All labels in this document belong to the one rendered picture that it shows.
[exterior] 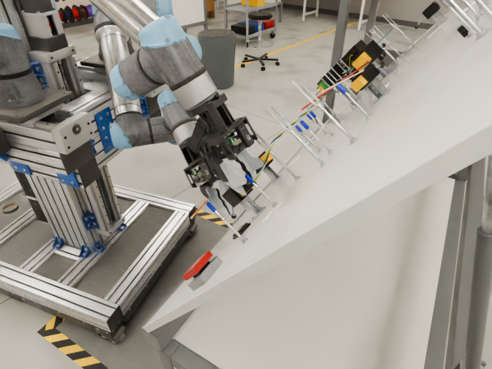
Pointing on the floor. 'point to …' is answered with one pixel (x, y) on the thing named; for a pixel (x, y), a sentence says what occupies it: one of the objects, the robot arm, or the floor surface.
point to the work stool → (259, 36)
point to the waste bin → (219, 55)
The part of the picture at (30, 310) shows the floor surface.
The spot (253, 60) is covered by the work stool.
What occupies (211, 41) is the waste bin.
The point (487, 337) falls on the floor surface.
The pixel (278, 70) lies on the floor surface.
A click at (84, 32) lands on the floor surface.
